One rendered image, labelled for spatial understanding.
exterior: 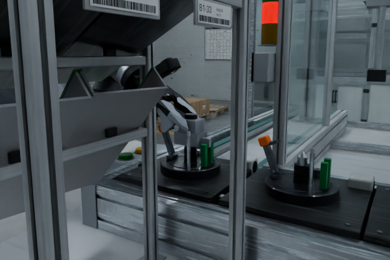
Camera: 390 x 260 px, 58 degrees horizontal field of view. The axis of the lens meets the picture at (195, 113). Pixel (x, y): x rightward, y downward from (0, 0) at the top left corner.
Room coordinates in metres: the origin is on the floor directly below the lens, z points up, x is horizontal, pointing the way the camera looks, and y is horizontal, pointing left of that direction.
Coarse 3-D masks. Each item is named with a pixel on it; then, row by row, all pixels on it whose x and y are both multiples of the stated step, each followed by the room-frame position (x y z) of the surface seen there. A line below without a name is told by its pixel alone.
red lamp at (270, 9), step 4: (264, 4) 0.88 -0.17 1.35; (268, 4) 0.87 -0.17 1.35; (272, 4) 0.86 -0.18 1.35; (276, 4) 0.86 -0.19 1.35; (264, 8) 0.88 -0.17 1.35; (268, 8) 0.87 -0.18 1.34; (272, 8) 0.86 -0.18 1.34; (276, 8) 0.86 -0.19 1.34; (264, 12) 0.88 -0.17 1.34; (268, 12) 0.87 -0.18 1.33; (272, 12) 0.86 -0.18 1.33; (276, 12) 0.86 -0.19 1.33; (264, 16) 0.88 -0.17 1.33; (268, 16) 0.87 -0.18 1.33; (272, 16) 0.86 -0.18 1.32; (276, 16) 0.86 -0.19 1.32; (264, 20) 0.88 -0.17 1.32; (268, 20) 0.87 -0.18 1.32; (272, 20) 0.86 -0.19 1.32; (276, 20) 0.86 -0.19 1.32
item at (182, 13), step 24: (168, 0) 0.44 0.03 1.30; (192, 0) 0.46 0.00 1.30; (96, 24) 0.44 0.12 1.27; (120, 24) 0.46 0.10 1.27; (144, 24) 0.48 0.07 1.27; (168, 24) 0.51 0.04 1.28; (72, 48) 0.48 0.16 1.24; (96, 48) 0.50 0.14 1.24; (120, 48) 0.53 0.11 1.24; (144, 48) 0.57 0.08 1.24; (96, 72) 0.60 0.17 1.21
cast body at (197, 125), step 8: (192, 120) 0.76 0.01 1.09; (200, 120) 0.77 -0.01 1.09; (192, 128) 0.76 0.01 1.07; (200, 128) 0.77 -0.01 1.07; (176, 136) 0.78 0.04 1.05; (184, 136) 0.77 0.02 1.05; (192, 136) 0.76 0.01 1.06; (200, 136) 0.76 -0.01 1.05; (184, 144) 0.77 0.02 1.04; (192, 144) 0.76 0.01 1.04; (200, 144) 0.76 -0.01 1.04; (208, 144) 0.76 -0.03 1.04
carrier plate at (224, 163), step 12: (228, 168) 0.80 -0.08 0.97; (120, 180) 0.74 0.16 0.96; (132, 180) 0.72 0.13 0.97; (168, 180) 0.71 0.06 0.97; (180, 180) 0.71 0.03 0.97; (192, 180) 0.71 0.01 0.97; (204, 180) 0.71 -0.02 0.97; (216, 180) 0.71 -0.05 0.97; (228, 180) 0.71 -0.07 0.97; (168, 192) 0.67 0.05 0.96; (180, 192) 0.66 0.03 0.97; (192, 192) 0.65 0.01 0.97; (204, 192) 0.65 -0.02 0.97; (216, 192) 0.65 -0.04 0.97; (228, 192) 0.69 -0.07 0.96
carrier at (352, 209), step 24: (264, 168) 0.80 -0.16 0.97; (312, 168) 0.59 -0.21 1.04; (264, 192) 0.65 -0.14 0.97; (288, 192) 0.60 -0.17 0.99; (312, 192) 0.60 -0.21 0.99; (336, 192) 0.61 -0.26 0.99; (360, 192) 0.65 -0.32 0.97; (288, 216) 0.55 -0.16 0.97; (312, 216) 0.55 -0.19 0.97; (336, 216) 0.55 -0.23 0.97; (360, 216) 0.55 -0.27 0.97
